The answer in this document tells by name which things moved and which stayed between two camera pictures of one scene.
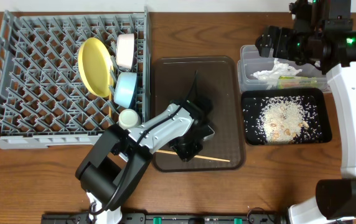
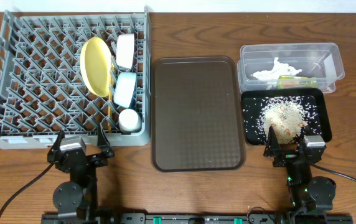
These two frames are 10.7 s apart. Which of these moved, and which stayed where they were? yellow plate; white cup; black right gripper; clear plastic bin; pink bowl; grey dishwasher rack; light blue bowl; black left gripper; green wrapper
Moved: black left gripper; black right gripper
Stayed: pink bowl; grey dishwasher rack; light blue bowl; green wrapper; yellow plate; clear plastic bin; white cup
